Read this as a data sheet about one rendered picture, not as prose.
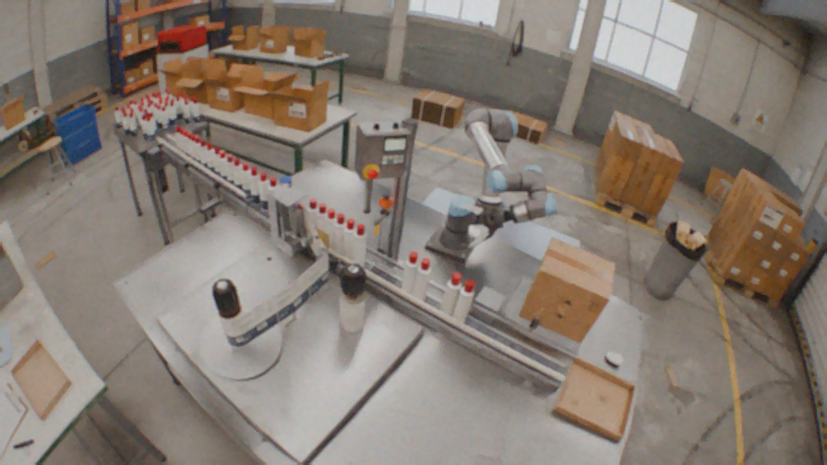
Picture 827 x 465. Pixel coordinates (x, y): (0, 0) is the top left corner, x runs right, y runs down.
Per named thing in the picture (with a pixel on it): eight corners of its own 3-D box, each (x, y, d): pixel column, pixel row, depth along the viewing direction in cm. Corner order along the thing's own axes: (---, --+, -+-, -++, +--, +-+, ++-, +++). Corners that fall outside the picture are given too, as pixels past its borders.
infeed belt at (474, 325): (248, 210, 187) (247, 204, 185) (260, 204, 193) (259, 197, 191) (557, 388, 128) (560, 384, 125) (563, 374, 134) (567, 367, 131)
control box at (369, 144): (353, 169, 144) (356, 122, 132) (396, 165, 150) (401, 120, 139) (361, 182, 137) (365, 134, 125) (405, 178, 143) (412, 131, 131)
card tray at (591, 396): (552, 411, 121) (557, 405, 119) (572, 361, 140) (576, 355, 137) (618, 441, 111) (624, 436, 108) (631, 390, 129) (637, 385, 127)
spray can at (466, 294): (449, 321, 144) (460, 283, 132) (455, 313, 148) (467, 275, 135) (461, 327, 142) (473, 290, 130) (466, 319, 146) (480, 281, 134)
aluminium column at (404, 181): (384, 263, 172) (401, 120, 131) (389, 258, 175) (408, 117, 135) (392, 268, 171) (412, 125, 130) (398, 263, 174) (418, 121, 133)
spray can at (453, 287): (437, 314, 146) (447, 276, 134) (443, 306, 150) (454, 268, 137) (449, 320, 144) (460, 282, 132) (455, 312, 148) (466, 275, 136)
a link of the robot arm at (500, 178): (458, 102, 158) (498, 175, 126) (482, 103, 160) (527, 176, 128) (453, 125, 166) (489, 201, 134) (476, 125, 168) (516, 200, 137)
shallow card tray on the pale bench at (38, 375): (13, 375, 82) (9, 371, 80) (41, 342, 101) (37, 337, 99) (43, 422, 76) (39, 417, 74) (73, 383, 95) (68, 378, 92)
